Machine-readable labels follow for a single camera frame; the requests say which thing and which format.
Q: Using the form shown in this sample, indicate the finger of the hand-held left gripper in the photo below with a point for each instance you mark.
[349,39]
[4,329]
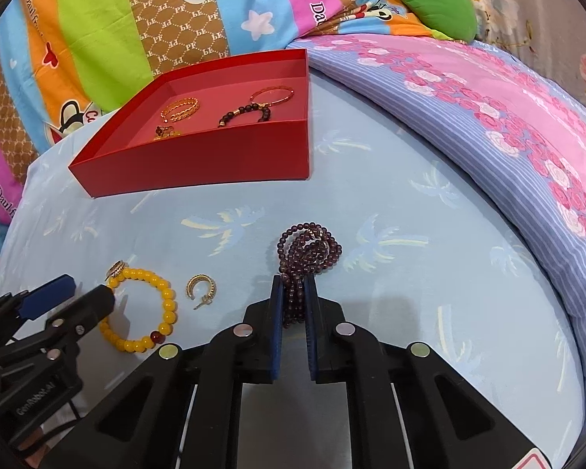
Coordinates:
[90,305]
[49,295]

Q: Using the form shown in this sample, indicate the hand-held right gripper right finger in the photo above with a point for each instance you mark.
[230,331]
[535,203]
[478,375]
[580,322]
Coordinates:
[311,332]

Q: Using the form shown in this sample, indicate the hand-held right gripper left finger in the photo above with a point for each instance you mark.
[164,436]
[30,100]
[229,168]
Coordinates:
[276,332]

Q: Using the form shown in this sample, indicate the red cardboard box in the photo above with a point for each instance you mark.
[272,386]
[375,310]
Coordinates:
[200,166]

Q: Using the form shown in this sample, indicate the rose gold bangle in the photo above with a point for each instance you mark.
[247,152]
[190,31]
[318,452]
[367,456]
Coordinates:
[289,95]

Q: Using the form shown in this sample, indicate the person's left hand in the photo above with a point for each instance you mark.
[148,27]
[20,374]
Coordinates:
[35,454]

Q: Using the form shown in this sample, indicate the gold hoop earring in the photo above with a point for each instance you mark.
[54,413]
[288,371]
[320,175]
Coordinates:
[211,287]

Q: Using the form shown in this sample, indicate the light blue palm-print cloth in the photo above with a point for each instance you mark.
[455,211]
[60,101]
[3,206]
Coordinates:
[395,180]

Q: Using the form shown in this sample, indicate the colourful monkey-print blanket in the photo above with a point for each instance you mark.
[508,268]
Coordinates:
[102,19]

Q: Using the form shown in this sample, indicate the pink floral quilt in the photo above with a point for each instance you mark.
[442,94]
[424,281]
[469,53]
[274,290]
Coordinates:
[469,97]

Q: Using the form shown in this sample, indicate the beige floral cloth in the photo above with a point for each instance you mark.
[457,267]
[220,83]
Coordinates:
[542,10]

